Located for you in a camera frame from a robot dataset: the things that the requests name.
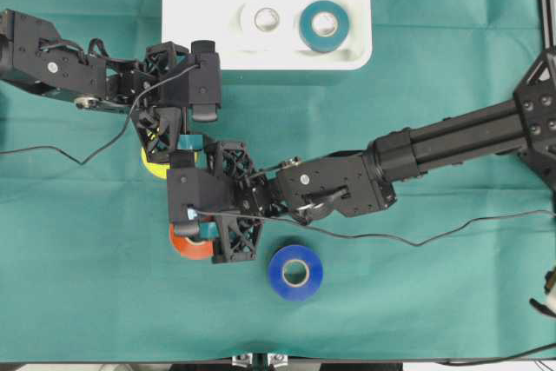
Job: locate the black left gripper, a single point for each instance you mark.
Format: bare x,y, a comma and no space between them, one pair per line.
159,100

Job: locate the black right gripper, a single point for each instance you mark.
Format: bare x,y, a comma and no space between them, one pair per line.
233,235

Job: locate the yellow tape roll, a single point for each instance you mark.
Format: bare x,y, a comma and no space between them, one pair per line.
157,169

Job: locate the red tape roll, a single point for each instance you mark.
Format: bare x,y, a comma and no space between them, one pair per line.
187,248

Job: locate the white tape roll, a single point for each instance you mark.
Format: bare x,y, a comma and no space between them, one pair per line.
265,24

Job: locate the teal tape roll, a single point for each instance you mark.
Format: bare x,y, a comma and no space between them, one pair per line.
324,26

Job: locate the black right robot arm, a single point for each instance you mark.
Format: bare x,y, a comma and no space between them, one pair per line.
362,181

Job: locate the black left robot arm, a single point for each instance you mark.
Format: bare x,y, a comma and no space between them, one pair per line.
36,59

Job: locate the blue tape roll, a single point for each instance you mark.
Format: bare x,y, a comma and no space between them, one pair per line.
314,273

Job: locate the green table cloth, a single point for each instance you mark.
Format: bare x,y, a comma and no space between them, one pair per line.
88,274

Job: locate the white object at right edge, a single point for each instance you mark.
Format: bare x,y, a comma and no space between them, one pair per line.
547,307

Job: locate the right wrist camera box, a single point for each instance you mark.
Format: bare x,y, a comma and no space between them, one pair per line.
192,190

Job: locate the metal bracket at table edge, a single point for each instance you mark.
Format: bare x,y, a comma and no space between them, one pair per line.
260,361

